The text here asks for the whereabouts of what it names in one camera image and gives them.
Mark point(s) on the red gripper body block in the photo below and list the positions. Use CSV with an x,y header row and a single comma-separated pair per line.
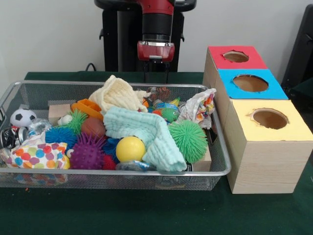
x,y
155,51

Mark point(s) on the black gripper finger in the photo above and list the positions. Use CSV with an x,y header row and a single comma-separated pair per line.
x,y
166,72
147,72

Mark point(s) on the tiger plush toy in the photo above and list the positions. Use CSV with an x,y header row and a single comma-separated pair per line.
x,y
162,91

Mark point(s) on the cream waffle cloth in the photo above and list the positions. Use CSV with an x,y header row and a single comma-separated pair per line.
x,y
117,96

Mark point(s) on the mint green waffle cloth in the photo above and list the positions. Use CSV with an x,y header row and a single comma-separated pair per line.
x,y
159,137

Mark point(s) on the multicoloured patterned cloth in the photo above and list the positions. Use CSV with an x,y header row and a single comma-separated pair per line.
x,y
36,154

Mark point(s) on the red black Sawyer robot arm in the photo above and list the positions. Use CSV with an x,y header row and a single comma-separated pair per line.
x,y
156,22

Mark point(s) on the clear mesh bin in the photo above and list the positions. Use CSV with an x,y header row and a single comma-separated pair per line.
x,y
220,156

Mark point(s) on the wooden box with three holes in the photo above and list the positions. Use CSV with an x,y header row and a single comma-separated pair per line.
x,y
269,166

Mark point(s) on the plain green spiky ball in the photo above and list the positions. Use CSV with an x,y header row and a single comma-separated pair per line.
x,y
188,140

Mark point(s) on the brown toy football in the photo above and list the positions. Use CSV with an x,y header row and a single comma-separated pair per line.
x,y
93,126

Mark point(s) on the smooth yellow ball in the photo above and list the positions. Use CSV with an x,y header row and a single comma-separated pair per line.
x,y
130,149

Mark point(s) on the green spiky ball with eyes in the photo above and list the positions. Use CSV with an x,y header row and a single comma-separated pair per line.
x,y
77,120

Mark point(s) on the purple spiky toy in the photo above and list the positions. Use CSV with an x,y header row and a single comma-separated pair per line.
x,y
86,154

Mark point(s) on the plain blue spiky ball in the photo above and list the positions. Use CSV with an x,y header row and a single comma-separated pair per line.
x,y
60,135

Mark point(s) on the small soccer ball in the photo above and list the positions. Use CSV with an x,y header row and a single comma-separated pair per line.
x,y
23,117

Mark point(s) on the black upright panel stand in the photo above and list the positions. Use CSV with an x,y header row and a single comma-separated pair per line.
x,y
300,49

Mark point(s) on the dark green tablecloth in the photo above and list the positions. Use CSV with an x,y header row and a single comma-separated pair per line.
x,y
146,213

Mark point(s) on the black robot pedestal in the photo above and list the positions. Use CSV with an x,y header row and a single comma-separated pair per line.
x,y
122,44

